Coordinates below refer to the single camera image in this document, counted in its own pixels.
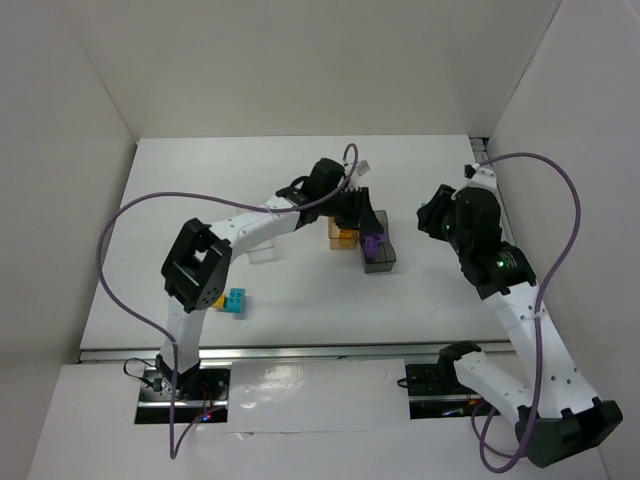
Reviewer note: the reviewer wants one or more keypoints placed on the clear plastic container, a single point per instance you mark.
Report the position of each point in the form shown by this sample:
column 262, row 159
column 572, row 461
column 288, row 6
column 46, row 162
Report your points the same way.
column 262, row 253

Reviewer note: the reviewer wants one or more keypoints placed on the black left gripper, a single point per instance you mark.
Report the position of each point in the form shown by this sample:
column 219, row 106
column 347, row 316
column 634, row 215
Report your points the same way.
column 357, row 206

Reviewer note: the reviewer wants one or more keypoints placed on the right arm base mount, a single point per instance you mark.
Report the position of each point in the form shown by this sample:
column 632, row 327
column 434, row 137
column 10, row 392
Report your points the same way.
column 430, row 397

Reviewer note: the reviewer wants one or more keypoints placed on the aluminium front rail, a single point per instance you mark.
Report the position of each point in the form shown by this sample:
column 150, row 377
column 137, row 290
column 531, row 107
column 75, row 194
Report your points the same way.
column 378, row 350

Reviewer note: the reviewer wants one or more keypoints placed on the yellow square lego brick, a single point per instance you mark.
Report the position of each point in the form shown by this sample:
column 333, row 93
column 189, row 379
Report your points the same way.
column 220, row 303

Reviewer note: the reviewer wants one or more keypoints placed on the purple lego brick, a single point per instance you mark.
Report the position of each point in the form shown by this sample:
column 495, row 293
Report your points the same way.
column 375, row 237

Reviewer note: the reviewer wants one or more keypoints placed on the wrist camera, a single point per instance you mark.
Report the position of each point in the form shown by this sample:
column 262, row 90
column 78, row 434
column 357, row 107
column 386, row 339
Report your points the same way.
column 362, row 168
column 478, row 176

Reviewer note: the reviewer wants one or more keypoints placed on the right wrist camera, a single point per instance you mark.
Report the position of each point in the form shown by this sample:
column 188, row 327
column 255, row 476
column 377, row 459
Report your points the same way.
column 478, row 176

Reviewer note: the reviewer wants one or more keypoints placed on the amber plastic container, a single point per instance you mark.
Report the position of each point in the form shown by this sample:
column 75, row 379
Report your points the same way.
column 334, row 242

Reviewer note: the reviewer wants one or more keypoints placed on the dark grey plastic container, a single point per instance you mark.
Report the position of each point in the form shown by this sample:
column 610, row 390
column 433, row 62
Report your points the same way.
column 386, row 258

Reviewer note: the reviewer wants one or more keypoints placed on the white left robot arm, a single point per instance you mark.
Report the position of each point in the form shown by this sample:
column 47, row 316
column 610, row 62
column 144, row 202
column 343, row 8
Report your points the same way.
column 196, row 268

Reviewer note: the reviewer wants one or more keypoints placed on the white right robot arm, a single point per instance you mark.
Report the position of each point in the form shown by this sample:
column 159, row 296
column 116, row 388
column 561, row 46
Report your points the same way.
column 556, row 413

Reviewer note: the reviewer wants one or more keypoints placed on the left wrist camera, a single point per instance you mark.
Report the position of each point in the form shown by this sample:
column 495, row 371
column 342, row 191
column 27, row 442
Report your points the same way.
column 362, row 168

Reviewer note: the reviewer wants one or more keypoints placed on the teal lego brick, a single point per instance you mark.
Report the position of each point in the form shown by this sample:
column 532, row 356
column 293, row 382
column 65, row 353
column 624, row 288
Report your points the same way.
column 235, row 302

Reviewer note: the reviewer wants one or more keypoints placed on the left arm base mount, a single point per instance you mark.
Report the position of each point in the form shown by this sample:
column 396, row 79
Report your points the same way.
column 204, row 395

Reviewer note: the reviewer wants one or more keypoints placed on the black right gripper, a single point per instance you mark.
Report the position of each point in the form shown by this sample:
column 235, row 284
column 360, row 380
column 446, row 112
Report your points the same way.
column 430, row 215

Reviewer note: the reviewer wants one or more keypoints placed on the purple lego in grey bin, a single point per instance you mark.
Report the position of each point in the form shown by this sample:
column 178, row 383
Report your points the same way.
column 370, row 251

